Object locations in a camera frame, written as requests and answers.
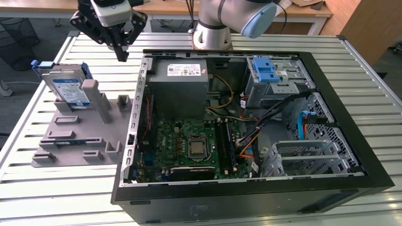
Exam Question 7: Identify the black RAM stick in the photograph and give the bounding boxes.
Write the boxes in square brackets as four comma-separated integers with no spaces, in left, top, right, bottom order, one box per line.
[225,119,240,173]
[216,119,232,174]

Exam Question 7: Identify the black graphics card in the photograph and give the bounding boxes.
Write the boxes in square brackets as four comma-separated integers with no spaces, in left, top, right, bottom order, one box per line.
[162,165,218,182]

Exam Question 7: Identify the yellow wire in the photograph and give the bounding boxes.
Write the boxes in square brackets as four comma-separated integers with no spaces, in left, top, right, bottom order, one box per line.
[206,74,236,110]

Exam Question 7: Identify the black PC case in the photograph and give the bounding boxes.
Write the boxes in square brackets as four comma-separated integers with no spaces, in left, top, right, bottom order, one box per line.
[110,48,396,224]

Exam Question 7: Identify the orange wires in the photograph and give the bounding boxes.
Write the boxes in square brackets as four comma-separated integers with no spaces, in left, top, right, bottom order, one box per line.
[240,138,256,161]

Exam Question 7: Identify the wooden cabinet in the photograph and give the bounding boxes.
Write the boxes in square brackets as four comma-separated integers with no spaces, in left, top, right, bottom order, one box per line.
[320,0,402,68]

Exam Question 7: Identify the grey power supply unit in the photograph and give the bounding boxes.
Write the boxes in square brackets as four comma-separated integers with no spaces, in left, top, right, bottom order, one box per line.
[148,58,212,121]

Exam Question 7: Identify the blue wire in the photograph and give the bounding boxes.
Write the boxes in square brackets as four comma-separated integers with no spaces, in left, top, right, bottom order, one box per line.
[297,110,319,142]

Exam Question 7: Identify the wooden desk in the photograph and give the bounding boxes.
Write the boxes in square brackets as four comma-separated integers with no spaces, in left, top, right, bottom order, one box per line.
[0,0,335,36]

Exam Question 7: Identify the silver drive cage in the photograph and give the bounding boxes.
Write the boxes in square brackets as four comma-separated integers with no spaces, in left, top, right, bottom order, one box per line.
[245,56,317,109]

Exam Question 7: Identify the red black twisted wire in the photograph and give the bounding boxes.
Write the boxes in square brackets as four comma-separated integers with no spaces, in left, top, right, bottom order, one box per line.
[141,94,156,145]

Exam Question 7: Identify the silver disk bay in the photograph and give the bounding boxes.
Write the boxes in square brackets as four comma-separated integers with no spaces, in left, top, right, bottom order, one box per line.
[262,140,368,177]

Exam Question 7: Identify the brown cardboard piece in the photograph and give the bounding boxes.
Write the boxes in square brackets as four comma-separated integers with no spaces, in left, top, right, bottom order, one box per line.
[290,0,325,10]

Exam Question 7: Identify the silver CPU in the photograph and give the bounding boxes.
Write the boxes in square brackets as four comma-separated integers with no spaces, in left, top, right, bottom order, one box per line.
[188,140,206,156]

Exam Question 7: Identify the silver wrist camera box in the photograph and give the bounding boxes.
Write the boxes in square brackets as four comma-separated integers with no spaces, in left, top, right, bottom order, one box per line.
[90,0,132,27]

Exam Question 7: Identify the grey parts rack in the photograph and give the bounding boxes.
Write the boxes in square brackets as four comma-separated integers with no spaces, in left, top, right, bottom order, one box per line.
[31,79,136,168]

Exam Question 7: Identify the green motherboard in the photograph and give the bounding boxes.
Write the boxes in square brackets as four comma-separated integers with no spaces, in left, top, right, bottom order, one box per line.
[136,119,253,183]

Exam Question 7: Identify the blue drive latch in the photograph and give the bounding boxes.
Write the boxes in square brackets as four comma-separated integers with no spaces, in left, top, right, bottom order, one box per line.
[253,57,284,82]

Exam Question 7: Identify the CPU socket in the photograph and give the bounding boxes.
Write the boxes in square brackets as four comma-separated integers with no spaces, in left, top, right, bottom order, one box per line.
[186,134,212,162]

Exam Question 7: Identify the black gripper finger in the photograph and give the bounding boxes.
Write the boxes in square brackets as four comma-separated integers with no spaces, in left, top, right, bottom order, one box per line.
[122,11,149,62]
[70,11,124,62]

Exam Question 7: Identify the black cable bundle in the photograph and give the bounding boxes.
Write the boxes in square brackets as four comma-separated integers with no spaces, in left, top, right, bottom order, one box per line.
[244,91,311,146]

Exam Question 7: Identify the hard disk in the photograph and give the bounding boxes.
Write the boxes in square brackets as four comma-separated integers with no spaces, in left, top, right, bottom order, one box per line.
[31,60,94,110]

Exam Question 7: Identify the black mesh bin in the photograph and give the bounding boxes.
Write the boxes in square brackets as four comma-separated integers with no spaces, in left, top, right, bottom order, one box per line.
[0,17,41,71]

